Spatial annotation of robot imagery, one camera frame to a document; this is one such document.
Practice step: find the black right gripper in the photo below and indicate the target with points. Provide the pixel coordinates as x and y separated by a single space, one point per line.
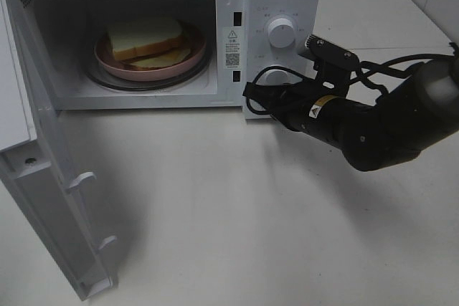
304 107

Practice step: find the pink round plate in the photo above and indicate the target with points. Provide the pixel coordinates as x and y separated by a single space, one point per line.
193 38

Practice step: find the white microwave door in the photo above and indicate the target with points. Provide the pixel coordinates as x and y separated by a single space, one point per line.
36 167

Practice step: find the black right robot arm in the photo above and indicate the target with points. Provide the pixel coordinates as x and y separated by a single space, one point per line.
377 115

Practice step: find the upper white power knob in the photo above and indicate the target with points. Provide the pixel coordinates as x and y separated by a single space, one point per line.
281 31

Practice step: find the white warning label sticker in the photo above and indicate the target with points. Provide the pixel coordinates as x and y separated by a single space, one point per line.
232 47

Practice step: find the white microwave oven body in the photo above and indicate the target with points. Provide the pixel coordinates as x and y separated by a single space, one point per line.
65 32

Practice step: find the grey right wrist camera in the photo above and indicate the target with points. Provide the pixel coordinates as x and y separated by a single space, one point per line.
332 63

